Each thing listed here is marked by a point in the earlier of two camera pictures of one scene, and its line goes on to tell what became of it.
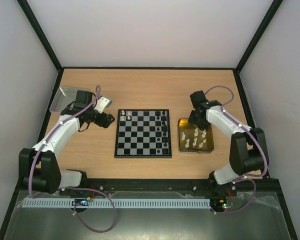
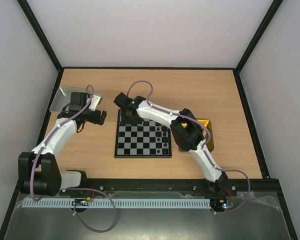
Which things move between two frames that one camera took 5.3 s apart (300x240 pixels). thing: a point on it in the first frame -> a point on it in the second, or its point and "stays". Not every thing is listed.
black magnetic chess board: x=143 y=133 stays
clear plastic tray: x=65 y=96 stays
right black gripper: x=198 y=120 -> x=129 y=117
